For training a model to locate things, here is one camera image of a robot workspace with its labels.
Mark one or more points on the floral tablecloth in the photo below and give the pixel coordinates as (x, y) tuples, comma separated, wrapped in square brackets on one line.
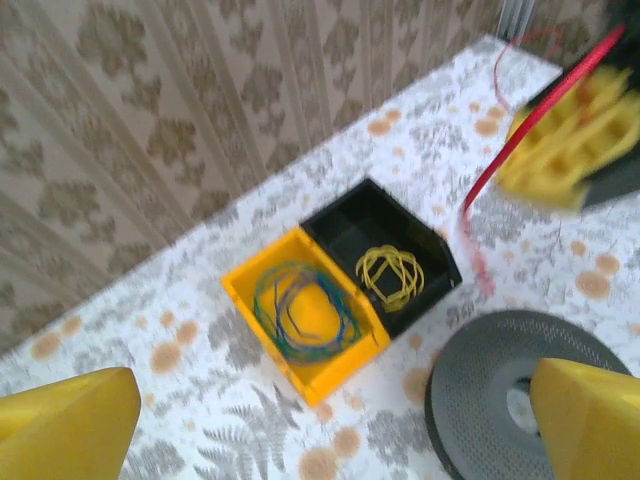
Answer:
[(425, 150)]

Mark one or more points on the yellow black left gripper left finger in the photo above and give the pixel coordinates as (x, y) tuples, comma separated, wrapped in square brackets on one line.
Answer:
[(65, 430)]

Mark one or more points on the black plastic bin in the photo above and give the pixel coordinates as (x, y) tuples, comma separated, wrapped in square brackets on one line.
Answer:
[(350, 220)]

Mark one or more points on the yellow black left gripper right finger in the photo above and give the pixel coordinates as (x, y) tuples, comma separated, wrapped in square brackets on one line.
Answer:
[(595, 425)]

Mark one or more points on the aluminium frame post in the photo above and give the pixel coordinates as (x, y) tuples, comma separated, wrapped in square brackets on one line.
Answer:
[(517, 15)]

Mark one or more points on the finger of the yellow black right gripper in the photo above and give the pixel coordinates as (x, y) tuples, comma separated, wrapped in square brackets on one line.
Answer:
[(595, 160), (565, 115)]

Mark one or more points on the yellow plastic bin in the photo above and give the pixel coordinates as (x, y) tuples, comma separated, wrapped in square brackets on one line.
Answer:
[(320, 385)]

